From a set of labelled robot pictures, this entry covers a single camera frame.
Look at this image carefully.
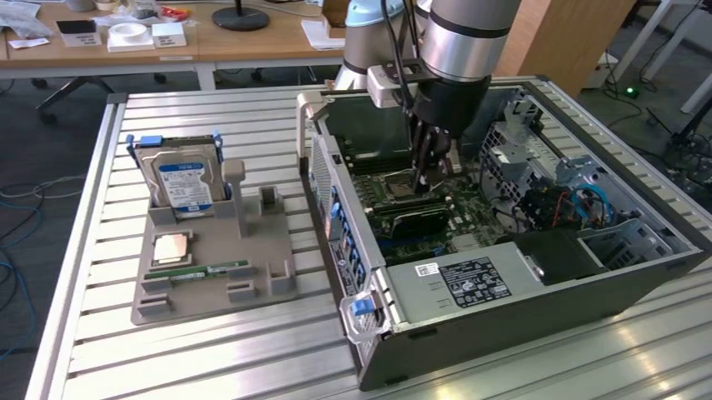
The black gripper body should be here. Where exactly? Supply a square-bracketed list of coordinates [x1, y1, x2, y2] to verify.
[410, 77, 491, 138]

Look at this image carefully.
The black graphics card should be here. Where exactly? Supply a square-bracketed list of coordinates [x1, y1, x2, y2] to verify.
[388, 207, 448, 239]

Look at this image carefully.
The CPU socket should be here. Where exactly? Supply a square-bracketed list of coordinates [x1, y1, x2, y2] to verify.
[375, 168, 419, 205]

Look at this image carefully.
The perforated metal disk bay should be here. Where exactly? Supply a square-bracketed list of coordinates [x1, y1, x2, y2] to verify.
[475, 97, 562, 203]

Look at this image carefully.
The green motherboard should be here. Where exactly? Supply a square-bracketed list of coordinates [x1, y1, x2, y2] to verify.
[339, 143, 515, 268]

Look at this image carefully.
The silver heatsink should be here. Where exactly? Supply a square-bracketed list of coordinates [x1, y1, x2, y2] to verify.
[450, 233, 486, 252]

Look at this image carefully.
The white device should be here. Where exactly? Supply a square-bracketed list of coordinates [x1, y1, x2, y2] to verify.
[589, 52, 622, 91]

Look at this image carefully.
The white paper stack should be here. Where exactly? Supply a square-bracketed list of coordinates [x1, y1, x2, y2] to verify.
[299, 18, 347, 52]

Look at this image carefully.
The wooden cabinet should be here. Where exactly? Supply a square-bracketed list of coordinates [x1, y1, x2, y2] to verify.
[488, 0, 638, 96]

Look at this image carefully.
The brown cardboard box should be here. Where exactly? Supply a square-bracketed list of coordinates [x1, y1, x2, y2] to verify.
[321, 0, 349, 29]

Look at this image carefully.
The grey power supply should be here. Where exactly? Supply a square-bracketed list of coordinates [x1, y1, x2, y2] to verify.
[375, 242, 548, 334]

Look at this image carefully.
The blue plastic latch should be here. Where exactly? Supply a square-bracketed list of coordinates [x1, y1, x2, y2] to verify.
[351, 297, 378, 321]

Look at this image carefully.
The open metal disk bay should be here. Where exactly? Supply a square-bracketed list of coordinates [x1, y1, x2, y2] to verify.
[575, 216, 677, 272]

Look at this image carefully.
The grey parts rack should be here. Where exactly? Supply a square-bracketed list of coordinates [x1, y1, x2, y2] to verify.
[129, 158, 300, 328]

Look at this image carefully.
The black lamp base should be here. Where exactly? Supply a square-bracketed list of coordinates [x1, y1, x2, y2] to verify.
[209, 0, 272, 32]

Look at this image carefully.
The dark grey PC case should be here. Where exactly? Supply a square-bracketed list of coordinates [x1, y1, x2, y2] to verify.
[296, 74, 702, 393]

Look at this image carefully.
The hard disk with blue carrier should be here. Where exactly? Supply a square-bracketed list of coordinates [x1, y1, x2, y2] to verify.
[124, 133, 227, 221]

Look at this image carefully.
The green RAM stick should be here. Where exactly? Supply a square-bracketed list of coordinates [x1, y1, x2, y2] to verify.
[142, 260, 249, 281]

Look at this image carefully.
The copper-topped CPU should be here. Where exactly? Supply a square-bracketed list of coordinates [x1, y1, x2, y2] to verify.
[150, 233, 189, 264]

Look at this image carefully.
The white cube box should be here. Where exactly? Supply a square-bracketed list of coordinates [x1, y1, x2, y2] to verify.
[149, 22, 188, 50]

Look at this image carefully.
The white flat box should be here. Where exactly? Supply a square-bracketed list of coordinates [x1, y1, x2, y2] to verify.
[105, 31, 156, 54]

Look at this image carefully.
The dark bag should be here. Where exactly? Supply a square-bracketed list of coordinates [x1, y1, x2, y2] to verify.
[122, 0, 157, 21]

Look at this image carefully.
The white tape roll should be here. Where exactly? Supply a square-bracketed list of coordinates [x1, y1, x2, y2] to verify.
[108, 22, 146, 43]

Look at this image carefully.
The black chair base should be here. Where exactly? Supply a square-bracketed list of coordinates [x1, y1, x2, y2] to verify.
[32, 73, 169, 125]

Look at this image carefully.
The white box with black top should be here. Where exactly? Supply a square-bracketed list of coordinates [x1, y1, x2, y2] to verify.
[54, 18, 104, 48]

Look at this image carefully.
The wooden desk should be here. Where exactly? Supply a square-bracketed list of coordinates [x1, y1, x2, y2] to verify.
[0, 0, 503, 80]

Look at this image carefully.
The red and white paper label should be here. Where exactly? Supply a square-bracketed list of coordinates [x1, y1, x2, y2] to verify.
[6, 37, 50, 50]

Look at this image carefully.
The grey plastic bag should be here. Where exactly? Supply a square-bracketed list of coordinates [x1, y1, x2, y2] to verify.
[0, 2, 52, 39]

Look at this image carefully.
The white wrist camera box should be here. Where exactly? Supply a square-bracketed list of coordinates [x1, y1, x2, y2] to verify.
[364, 64, 419, 109]

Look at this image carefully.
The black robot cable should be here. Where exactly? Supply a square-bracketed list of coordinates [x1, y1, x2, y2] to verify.
[382, 0, 424, 105]

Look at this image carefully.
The black wire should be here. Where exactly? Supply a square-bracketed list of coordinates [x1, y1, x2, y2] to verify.
[488, 195, 528, 234]

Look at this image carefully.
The red wire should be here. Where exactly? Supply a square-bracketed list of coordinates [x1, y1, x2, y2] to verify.
[555, 189, 577, 228]

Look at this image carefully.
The blue wire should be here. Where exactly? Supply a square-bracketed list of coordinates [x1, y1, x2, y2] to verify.
[571, 182, 614, 229]

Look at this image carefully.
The white table frame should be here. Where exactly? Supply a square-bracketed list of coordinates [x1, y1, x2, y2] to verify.
[605, 0, 712, 114]

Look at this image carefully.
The white floor cable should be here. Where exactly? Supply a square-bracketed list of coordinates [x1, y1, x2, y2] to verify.
[0, 174, 84, 200]

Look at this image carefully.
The blue floor cable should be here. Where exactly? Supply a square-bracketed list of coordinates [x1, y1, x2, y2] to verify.
[0, 199, 44, 359]

